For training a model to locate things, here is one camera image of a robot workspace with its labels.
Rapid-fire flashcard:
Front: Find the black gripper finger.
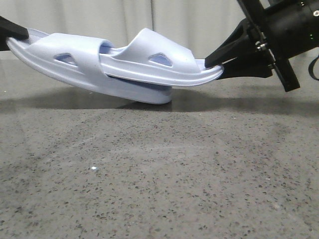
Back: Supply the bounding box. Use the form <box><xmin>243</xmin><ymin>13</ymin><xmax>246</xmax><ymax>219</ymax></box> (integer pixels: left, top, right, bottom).
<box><xmin>0</xmin><ymin>37</ymin><xmax>10</xmax><ymax>51</ymax></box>
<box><xmin>0</xmin><ymin>16</ymin><xmax>29</xmax><ymax>39</ymax></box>

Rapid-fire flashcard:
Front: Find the black cable loop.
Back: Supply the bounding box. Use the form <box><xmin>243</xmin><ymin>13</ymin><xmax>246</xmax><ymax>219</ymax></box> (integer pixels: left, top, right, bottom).
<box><xmin>308</xmin><ymin>55</ymin><xmax>319</xmax><ymax>81</ymax></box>

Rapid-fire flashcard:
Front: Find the light blue slipper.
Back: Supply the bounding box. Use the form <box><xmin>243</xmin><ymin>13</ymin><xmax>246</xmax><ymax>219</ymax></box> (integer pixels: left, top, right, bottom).
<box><xmin>99</xmin><ymin>28</ymin><xmax>224</xmax><ymax>87</ymax></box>
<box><xmin>6</xmin><ymin>28</ymin><xmax>172</xmax><ymax>105</ymax></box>

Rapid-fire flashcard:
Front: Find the grey-white pleated curtain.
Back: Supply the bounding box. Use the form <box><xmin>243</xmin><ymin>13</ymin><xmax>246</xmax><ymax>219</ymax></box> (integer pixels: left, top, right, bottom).
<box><xmin>0</xmin><ymin>0</ymin><xmax>244</xmax><ymax>59</ymax></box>

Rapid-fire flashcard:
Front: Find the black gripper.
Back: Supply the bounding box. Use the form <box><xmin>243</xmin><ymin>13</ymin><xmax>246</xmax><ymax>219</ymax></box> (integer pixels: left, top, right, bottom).
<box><xmin>205</xmin><ymin>0</ymin><xmax>319</xmax><ymax>92</ymax></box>

